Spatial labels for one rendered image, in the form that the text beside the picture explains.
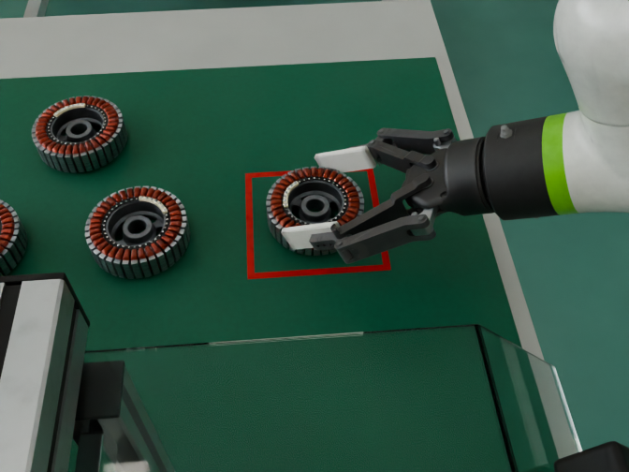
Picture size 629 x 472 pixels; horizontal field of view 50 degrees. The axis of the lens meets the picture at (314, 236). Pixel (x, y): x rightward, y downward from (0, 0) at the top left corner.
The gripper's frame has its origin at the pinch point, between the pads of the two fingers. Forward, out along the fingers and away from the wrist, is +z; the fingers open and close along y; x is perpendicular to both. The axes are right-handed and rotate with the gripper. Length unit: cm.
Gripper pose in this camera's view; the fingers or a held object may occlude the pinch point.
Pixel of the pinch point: (318, 198)
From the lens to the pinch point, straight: 77.2
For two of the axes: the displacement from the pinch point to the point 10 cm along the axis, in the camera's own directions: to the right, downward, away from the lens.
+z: -8.4, 0.9, 5.4
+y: 3.0, -7.5, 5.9
